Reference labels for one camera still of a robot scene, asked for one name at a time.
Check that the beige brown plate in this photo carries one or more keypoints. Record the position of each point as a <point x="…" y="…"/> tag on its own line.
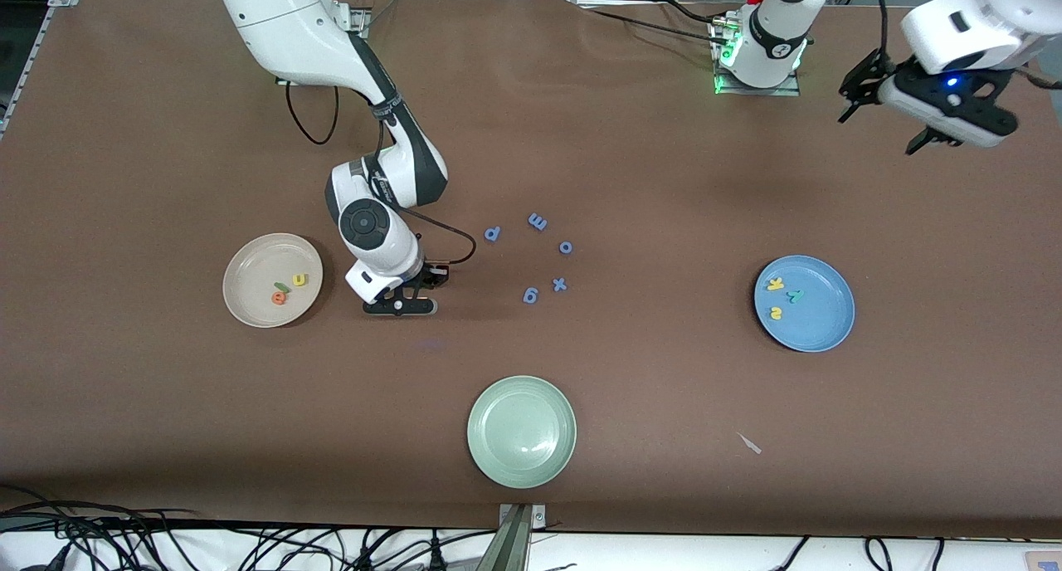
<point x="272" y="280"/>

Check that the green plate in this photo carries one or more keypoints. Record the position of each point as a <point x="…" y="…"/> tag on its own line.
<point x="521" y="431"/>

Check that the blue letter m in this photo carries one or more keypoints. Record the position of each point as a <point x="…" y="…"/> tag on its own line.
<point x="538" y="222"/>

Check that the teal letter y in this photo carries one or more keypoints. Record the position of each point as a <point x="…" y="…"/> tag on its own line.
<point x="796" y="295"/>

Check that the yellow letter k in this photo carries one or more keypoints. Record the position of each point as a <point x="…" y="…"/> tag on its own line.
<point x="775" y="285"/>

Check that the small grey paper scrap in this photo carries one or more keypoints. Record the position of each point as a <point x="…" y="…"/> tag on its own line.
<point x="751" y="445"/>

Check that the blue plate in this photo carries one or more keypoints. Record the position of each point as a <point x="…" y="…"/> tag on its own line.
<point x="817" y="314"/>

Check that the blue letter g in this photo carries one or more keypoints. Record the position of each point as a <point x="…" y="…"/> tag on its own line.
<point x="531" y="295"/>

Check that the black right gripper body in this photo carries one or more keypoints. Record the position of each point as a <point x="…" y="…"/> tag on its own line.
<point x="429" y="275"/>

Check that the brown table mat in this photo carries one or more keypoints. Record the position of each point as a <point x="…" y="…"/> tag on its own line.
<point x="581" y="123"/>

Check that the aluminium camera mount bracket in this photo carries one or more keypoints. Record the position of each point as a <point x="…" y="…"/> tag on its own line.
<point x="514" y="546"/>

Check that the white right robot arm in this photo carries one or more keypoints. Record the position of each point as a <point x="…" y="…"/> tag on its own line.
<point x="282" y="23"/>

